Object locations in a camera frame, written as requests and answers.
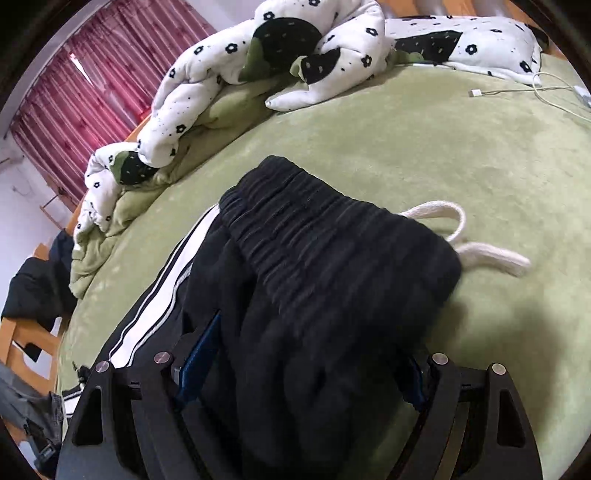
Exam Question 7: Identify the red patterned curtain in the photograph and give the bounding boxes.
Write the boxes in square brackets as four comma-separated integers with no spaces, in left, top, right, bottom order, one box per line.
[9,56,112,209]
[69,0,218,154]

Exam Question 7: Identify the white charging cable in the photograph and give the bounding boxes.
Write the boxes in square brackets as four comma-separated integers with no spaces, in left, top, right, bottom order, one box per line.
[468,71,591,123]

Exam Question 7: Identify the dark blue garment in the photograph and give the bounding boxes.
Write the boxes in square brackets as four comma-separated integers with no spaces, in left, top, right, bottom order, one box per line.
[48,230,77,273]

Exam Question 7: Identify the black pants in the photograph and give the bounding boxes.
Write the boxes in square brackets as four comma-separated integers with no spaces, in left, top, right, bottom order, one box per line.
[60,155,532,480]

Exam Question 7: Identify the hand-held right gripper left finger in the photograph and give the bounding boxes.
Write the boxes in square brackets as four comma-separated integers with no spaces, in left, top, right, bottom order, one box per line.
[55,311,223,480]

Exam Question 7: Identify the white floral pillow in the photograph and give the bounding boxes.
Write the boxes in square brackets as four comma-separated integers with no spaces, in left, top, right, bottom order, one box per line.
[385,16,544,86]

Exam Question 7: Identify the black jacket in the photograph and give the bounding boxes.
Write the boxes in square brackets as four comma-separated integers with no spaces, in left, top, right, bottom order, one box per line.
[0,256,79,331]

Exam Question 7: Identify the white floral duvet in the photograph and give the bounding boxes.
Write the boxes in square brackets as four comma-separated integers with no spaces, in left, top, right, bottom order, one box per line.
[69,0,399,299]

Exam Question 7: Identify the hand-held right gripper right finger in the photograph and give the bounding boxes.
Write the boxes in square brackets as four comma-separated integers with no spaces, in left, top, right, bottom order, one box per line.
[392,353,544,480]

